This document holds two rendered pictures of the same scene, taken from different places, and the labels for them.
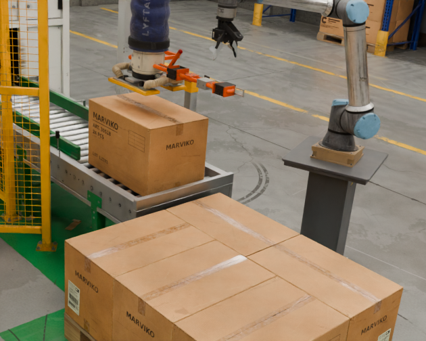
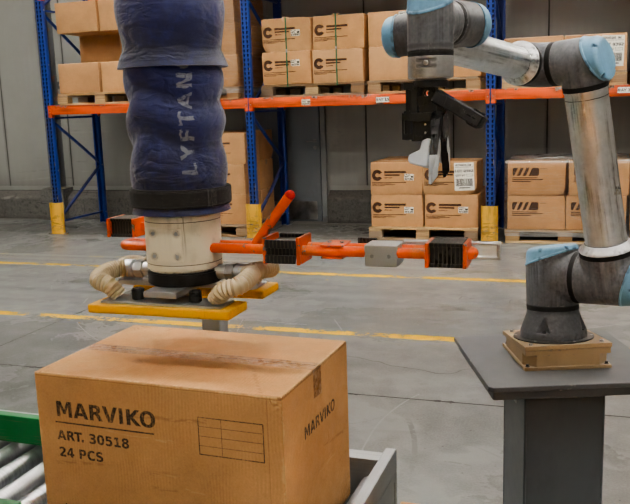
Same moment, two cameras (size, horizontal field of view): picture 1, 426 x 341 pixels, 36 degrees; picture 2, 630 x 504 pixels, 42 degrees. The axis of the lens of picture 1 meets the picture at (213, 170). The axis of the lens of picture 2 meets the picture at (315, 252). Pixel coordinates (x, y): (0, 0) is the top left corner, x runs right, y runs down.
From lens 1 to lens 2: 2.07 m
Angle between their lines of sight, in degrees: 27
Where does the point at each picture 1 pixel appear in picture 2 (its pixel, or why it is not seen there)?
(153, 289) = not seen: outside the picture
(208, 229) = not seen: outside the picture
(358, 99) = (615, 230)
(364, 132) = not seen: outside the picture
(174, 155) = (315, 447)
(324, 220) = (569, 487)
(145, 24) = (185, 149)
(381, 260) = not seen: outside the picture
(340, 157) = (585, 355)
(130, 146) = (210, 458)
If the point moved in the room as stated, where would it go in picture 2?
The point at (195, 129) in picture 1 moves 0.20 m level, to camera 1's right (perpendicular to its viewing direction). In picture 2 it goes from (334, 373) to (407, 359)
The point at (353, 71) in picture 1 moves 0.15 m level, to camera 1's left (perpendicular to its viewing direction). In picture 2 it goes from (603, 177) to (559, 181)
